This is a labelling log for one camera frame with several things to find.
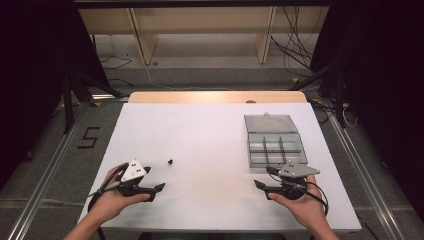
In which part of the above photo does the person's left hand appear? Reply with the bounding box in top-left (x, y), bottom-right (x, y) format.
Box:
top-left (87, 162), bottom-right (151, 227)

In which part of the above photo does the dark curtain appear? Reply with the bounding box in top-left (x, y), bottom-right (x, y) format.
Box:
top-left (0, 0), bottom-right (111, 193)
top-left (309, 0), bottom-right (424, 221)

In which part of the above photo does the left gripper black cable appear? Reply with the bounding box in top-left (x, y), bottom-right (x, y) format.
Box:
top-left (86, 163), bottom-right (132, 240)

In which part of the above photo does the light wooden shelf unit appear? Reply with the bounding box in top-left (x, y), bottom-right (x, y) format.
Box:
top-left (78, 5), bottom-right (332, 66)

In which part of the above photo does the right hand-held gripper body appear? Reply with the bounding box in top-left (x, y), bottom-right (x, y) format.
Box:
top-left (265, 162), bottom-right (321, 201)

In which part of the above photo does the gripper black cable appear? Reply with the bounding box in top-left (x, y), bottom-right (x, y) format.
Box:
top-left (266, 166), bottom-right (330, 218)
top-left (86, 163), bottom-right (132, 240)

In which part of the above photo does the aluminium floor rail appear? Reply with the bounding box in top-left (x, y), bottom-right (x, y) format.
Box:
top-left (326, 111), bottom-right (408, 240)
top-left (5, 101), bottom-right (92, 240)

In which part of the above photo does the clear plastic compartment box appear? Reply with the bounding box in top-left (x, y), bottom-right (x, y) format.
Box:
top-left (243, 112), bottom-right (309, 169)

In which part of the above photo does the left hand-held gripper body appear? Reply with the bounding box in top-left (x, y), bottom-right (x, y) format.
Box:
top-left (116, 158), bottom-right (157, 203)

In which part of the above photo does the black tripod stand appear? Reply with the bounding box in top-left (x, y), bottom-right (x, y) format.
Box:
top-left (288, 56), bottom-right (348, 129)
top-left (60, 65), bottom-right (125, 135)

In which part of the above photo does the bundle of black cables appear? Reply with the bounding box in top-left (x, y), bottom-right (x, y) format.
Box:
top-left (269, 5), bottom-right (316, 78)

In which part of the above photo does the black floor cable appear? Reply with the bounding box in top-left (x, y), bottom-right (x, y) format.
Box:
top-left (99, 55), bottom-right (135, 88)

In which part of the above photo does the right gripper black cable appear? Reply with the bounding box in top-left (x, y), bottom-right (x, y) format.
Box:
top-left (266, 166), bottom-right (330, 218)

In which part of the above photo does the white floor cable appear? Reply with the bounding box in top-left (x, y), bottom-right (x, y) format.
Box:
top-left (143, 63), bottom-right (234, 92)

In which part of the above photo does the person's right hand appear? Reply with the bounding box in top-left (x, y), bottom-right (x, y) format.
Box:
top-left (268, 175), bottom-right (331, 232)

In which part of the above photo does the white table cover board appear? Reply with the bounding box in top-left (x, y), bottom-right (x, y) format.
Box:
top-left (78, 102), bottom-right (363, 233)

